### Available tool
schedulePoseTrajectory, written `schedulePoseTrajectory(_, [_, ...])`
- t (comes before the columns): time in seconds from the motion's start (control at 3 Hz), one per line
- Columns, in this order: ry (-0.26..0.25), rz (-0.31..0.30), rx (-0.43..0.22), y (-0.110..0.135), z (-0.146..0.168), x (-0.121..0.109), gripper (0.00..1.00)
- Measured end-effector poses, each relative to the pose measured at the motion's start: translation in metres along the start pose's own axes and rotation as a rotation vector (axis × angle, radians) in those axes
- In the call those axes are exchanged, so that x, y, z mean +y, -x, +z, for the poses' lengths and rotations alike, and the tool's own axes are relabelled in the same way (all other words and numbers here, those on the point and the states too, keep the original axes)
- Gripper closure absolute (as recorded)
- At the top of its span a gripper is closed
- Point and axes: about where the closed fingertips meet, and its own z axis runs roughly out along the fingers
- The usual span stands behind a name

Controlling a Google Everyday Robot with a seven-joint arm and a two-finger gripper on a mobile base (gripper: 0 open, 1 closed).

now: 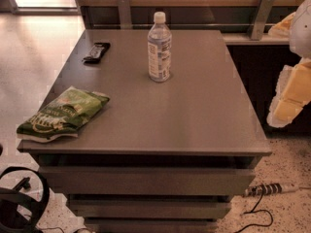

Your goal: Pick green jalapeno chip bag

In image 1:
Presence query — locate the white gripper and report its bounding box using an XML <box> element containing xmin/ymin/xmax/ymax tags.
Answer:
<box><xmin>266</xmin><ymin>0</ymin><xmax>311</xmax><ymax>128</ymax></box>

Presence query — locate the green jalapeno chip bag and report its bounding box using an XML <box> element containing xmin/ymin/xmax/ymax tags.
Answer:
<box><xmin>17</xmin><ymin>86</ymin><xmax>110</xmax><ymax>143</ymax></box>

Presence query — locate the white striped power strip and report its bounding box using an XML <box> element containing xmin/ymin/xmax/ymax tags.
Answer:
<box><xmin>244</xmin><ymin>183</ymin><xmax>299</xmax><ymax>197</ymax></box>

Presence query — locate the clear plastic water bottle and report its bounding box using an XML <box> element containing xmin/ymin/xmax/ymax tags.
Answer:
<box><xmin>148</xmin><ymin>12</ymin><xmax>172</xmax><ymax>83</ymax></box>

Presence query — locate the grey drawer cabinet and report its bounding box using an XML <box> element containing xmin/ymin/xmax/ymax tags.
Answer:
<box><xmin>19</xmin><ymin>30</ymin><xmax>269</xmax><ymax>233</ymax></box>

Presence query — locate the black chair base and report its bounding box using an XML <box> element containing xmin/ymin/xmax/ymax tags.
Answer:
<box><xmin>0</xmin><ymin>166</ymin><xmax>50</xmax><ymax>233</ymax></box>

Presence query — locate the wooden wall shelf unit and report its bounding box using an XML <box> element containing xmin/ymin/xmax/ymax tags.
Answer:
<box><xmin>75</xmin><ymin>0</ymin><xmax>304</xmax><ymax>45</ymax></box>

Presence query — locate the black power cable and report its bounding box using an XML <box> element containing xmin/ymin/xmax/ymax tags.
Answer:
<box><xmin>232</xmin><ymin>191</ymin><xmax>275</xmax><ymax>233</ymax></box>

